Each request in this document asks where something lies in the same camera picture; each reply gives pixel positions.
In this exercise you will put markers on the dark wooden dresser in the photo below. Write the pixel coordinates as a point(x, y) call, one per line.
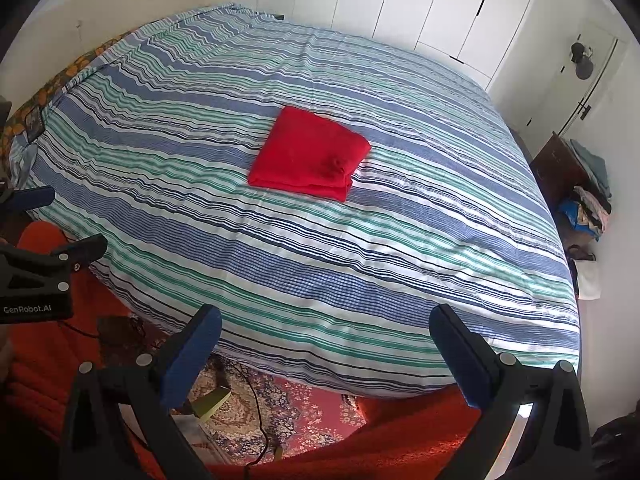
point(557, 171)

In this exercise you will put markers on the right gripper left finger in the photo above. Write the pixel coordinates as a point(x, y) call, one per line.
point(95, 443)

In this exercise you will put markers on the black phone on bed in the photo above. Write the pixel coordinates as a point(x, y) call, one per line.
point(34, 124)

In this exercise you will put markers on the red knit sweater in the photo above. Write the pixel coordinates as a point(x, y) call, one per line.
point(308, 154)

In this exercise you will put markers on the red orange trousers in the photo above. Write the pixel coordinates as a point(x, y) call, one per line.
point(401, 439)

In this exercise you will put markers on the patterned red rug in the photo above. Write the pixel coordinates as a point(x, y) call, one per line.
point(266, 417)

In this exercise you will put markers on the pile of folded clothes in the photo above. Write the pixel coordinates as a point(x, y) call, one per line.
point(587, 205)

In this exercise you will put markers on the olive green stick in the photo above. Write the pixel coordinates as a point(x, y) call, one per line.
point(205, 406)

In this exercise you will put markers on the orange floral bed sheet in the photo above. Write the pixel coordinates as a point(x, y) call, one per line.
point(15, 125)

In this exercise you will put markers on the striped blue green bedspread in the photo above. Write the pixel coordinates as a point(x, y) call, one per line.
point(151, 145)

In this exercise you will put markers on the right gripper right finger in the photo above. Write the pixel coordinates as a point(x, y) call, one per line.
point(533, 422)

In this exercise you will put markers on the cream padded headboard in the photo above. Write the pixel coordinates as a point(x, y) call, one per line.
point(58, 31)

